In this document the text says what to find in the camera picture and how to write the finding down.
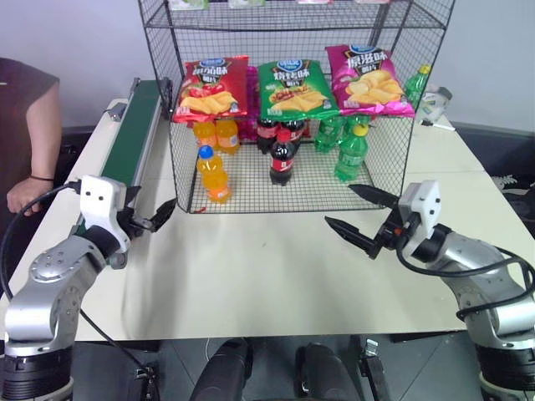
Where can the green conveyor belt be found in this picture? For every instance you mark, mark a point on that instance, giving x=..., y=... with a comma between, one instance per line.
x=129, y=138

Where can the cola bottle red cap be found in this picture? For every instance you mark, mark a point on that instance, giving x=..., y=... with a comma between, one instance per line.
x=282, y=160

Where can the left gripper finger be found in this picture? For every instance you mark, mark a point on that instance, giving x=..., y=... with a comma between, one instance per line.
x=162, y=216
x=133, y=196

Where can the black table leg bracket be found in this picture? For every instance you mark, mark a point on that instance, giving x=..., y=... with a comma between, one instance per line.
x=146, y=382
x=374, y=372

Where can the person's dark maroon shirt torso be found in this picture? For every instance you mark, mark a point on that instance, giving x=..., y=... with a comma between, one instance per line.
x=16, y=125

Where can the person's hand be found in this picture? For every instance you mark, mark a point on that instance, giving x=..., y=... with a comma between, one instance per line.
x=27, y=196

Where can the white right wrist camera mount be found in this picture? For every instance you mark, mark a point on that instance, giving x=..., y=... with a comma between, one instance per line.
x=422, y=204

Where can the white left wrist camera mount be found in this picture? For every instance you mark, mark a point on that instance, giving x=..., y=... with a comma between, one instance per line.
x=100, y=200

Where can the red chips bag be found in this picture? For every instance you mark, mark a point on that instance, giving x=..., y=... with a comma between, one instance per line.
x=211, y=89

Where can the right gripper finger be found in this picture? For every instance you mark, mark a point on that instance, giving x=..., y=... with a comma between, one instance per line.
x=355, y=236
x=374, y=193

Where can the white marker pen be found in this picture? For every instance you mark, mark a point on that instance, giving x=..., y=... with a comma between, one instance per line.
x=439, y=125

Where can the magenta chips bag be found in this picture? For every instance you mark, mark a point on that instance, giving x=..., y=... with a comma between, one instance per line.
x=370, y=79
x=251, y=108

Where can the orange soda bottle blue cap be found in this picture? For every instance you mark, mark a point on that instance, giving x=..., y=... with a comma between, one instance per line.
x=214, y=177

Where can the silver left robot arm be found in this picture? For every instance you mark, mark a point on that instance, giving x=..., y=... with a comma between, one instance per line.
x=50, y=292

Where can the green snack pack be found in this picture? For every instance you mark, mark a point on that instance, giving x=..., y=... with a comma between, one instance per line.
x=246, y=3

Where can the black bag with white print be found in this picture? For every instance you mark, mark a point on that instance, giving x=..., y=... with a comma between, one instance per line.
x=516, y=200

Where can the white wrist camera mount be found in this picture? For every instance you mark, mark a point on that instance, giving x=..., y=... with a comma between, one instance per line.
x=100, y=200
x=422, y=204

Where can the pink snack pack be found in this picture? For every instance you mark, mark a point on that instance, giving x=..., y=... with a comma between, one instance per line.
x=315, y=1

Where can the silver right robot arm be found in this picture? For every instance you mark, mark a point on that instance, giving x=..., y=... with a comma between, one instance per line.
x=489, y=284

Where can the white tape dispenser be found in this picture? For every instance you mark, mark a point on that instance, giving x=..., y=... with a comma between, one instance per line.
x=434, y=102

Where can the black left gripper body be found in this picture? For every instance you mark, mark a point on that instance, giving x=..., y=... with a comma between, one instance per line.
x=134, y=225

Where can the green chips bag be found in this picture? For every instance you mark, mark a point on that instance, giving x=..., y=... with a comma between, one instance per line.
x=294, y=89

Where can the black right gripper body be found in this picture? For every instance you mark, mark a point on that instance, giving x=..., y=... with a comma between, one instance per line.
x=395, y=231

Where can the person's bare forearm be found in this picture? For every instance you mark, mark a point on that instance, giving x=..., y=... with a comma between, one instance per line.
x=44, y=138

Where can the dark rounded shape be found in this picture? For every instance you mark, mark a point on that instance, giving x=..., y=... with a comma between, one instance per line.
x=221, y=372
x=324, y=374

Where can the green soda bottle yellow cap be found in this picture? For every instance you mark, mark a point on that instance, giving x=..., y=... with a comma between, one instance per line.
x=416, y=87
x=353, y=156

